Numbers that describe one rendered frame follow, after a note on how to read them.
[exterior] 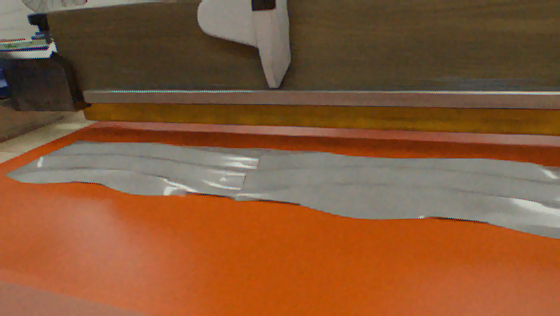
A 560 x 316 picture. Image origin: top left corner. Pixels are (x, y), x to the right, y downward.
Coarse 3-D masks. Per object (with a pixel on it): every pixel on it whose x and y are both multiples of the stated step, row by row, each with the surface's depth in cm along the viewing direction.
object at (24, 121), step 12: (0, 108) 33; (12, 108) 34; (0, 120) 33; (12, 120) 34; (24, 120) 36; (36, 120) 37; (48, 120) 38; (0, 132) 34; (12, 132) 35; (24, 132) 36
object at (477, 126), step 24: (96, 120) 36; (120, 120) 35; (144, 120) 34; (168, 120) 33; (192, 120) 32; (216, 120) 31; (240, 120) 31; (264, 120) 30; (288, 120) 29; (312, 120) 29; (336, 120) 28; (360, 120) 27; (384, 120) 27; (408, 120) 26; (432, 120) 26; (456, 120) 25; (480, 120) 25; (504, 120) 24
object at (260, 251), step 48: (288, 144) 28; (336, 144) 27; (384, 144) 26; (432, 144) 26; (480, 144) 25; (528, 144) 25; (240, 240) 17; (288, 240) 17; (336, 240) 17; (384, 240) 17; (432, 240) 16; (480, 240) 16; (528, 240) 16; (192, 288) 15; (240, 288) 14; (288, 288) 14; (336, 288) 14; (384, 288) 14; (432, 288) 14; (480, 288) 14; (528, 288) 13
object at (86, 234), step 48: (48, 144) 32; (192, 144) 29; (240, 144) 29; (0, 192) 24; (48, 192) 23; (96, 192) 23; (0, 240) 19; (48, 240) 19; (96, 240) 18; (144, 240) 18; (192, 240) 18; (96, 288) 15; (144, 288) 15
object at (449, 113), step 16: (176, 112) 32; (192, 112) 32; (208, 112) 31; (224, 112) 31; (240, 112) 30; (256, 112) 30; (272, 112) 29; (288, 112) 29; (304, 112) 29; (320, 112) 28; (336, 112) 28; (352, 112) 27; (368, 112) 27; (384, 112) 27; (400, 112) 26; (416, 112) 26; (432, 112) 26; (448, 112) 25; (464, 112) 25; (480, 112) 25; (496, 112) 24; (512, 112) 24; (528, 112) 24; (544, 112) 24
